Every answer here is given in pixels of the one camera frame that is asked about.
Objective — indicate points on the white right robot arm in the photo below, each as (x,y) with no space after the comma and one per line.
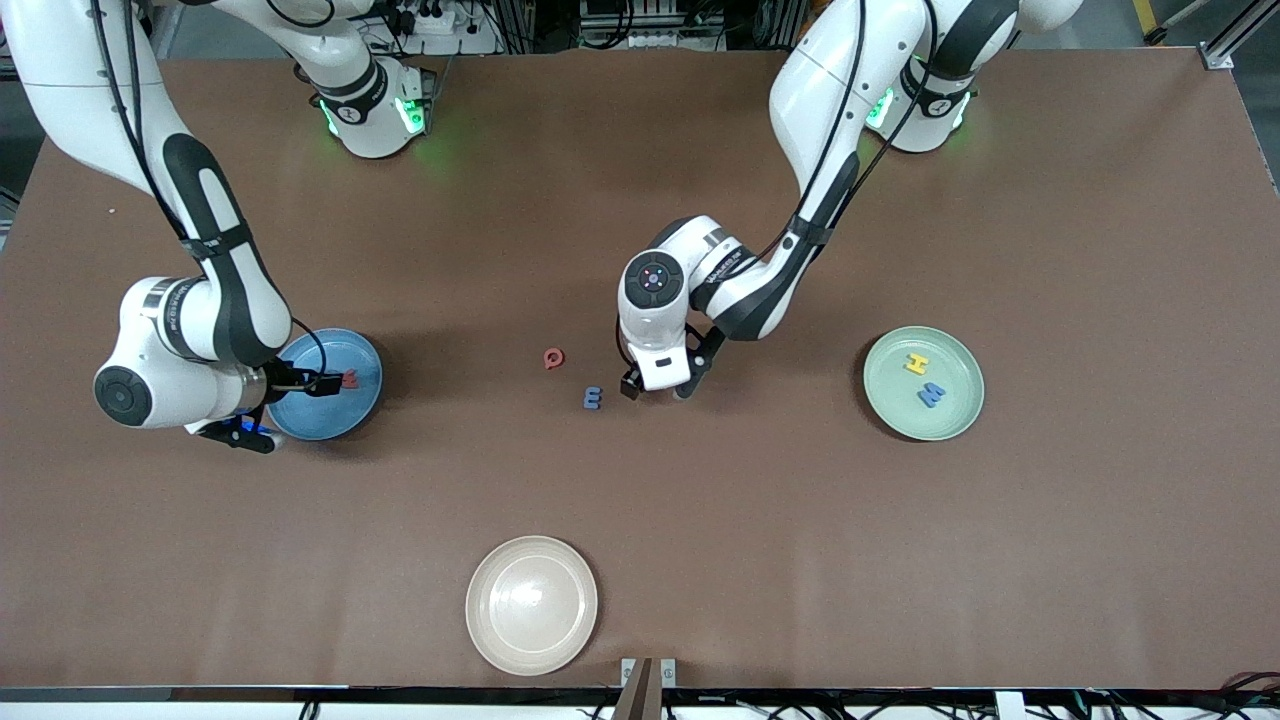
(70,90)

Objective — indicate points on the aluminium frame profile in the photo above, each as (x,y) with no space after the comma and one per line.
(1217,55)

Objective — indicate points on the blue plate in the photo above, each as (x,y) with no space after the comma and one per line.
(340,415)

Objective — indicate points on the green plate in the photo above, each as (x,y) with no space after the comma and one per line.
(960,390)

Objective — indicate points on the brown table mat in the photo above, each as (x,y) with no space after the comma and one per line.
(800,560)

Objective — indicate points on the blue letter E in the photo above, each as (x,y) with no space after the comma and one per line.
(592,398)

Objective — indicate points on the red letter Q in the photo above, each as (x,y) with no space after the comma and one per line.
(546,359)

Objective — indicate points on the yellow letter H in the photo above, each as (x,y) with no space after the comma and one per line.
(917,363)

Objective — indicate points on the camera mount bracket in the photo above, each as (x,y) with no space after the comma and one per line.
(645,700)

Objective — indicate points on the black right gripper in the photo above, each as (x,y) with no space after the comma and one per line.
(287,378)

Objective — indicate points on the white power strip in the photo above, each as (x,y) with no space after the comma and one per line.
(435,20)

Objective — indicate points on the blue letter M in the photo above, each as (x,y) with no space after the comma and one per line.
(931,396)

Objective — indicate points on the beige plate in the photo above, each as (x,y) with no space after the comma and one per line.
(530,605)

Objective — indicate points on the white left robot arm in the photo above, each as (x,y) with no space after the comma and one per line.
(830,90)

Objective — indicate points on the background electronics rack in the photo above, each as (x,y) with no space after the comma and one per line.
(650,35)

